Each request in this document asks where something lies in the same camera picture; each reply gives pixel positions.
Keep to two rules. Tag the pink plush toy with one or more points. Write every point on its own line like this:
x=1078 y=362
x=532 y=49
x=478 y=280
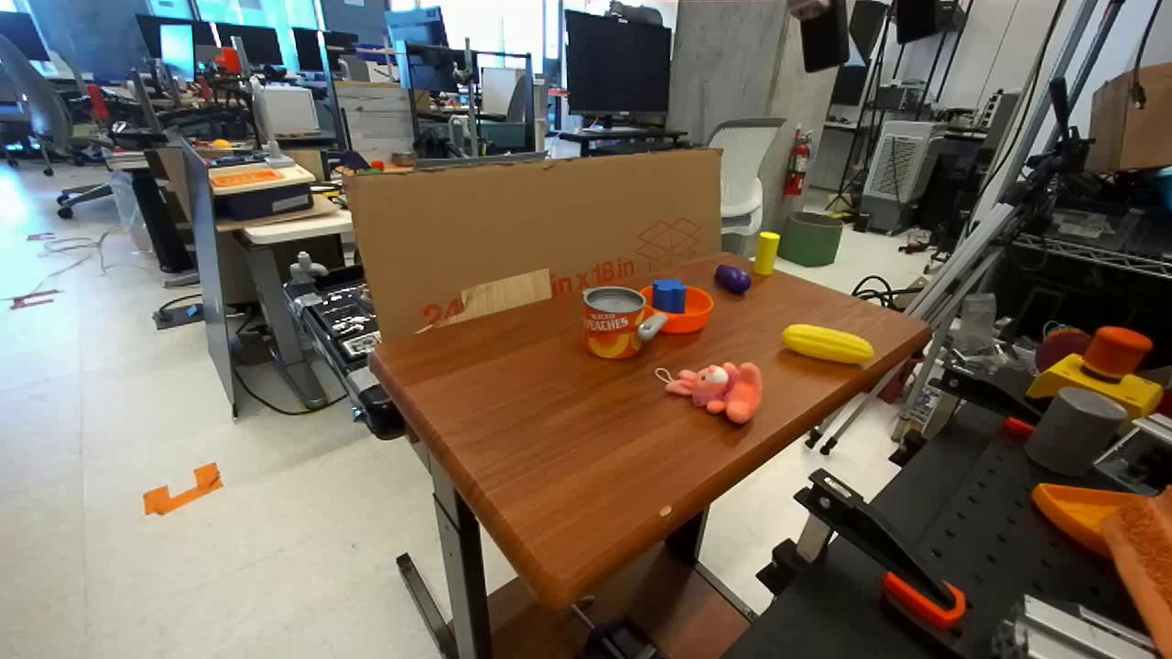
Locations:
x=723 y=389

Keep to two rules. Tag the purple toy eggplant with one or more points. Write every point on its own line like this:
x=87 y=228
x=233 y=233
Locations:
x=732 y=280

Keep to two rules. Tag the yellow toy corn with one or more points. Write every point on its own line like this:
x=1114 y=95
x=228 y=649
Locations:
x=830 y=346

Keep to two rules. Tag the yellow and orange toy block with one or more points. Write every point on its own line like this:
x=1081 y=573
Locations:
x=1104 y=361

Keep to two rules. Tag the orange tin can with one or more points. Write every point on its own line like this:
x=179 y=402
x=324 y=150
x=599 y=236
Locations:
x=614 y=315

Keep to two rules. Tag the blue cube block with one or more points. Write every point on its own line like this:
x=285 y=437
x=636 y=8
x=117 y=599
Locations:
x=667 y=293

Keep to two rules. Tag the orange plastic bowl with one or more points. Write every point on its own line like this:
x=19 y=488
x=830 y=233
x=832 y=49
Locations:
x=688 y=321

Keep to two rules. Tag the wooden table with metal legs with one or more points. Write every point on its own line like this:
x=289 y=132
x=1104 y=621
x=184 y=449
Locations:
x=575 y=465

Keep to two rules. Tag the brown cardboard panel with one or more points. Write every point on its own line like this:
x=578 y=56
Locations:
x=583 y=222

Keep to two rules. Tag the yellow cylinder block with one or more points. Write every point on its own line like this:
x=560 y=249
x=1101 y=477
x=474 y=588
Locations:
x=766 y=249

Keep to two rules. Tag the green storage bin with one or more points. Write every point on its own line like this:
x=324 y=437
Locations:
x=809 y=239

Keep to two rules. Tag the white office chair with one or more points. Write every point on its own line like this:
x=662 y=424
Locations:
x=742 y=147

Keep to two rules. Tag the black computer monitor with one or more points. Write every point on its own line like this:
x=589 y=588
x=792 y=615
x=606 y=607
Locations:
x=616 y=68

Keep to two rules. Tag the red fire extinguisher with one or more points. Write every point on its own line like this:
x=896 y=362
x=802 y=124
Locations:
x=799 y=167

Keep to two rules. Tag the grey desk with wooden top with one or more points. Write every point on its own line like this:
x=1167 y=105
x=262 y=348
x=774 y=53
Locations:
x=268 y=291

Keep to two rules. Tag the orange tape floor marker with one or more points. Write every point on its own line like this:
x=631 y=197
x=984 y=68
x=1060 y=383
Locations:
x=167 y=499

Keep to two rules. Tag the grey cylinder cup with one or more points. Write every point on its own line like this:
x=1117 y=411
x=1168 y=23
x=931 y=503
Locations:
x=1073 y=428

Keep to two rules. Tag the cardboard box on shelf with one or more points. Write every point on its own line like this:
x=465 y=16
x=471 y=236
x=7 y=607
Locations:
x=1131 y=123

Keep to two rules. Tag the orange plastic tray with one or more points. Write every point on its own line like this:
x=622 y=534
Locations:
x=1087 y=516

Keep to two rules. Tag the black clamp with orange handle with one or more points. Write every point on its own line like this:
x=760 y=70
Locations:
x=911 y=583

